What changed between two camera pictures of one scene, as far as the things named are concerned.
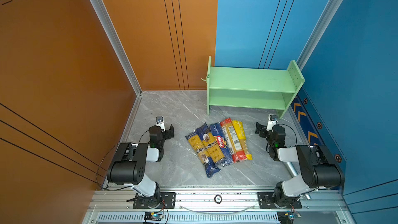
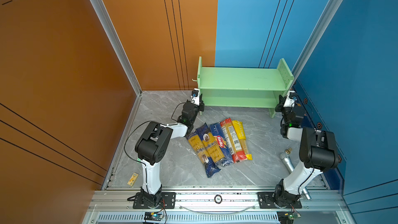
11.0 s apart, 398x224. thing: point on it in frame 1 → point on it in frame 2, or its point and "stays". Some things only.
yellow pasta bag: [240, 131] stays
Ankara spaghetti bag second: [211, 144] stays
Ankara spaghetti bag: [211, 168] stays
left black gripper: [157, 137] → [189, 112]
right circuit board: [286, 217] stays
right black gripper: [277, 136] → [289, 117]
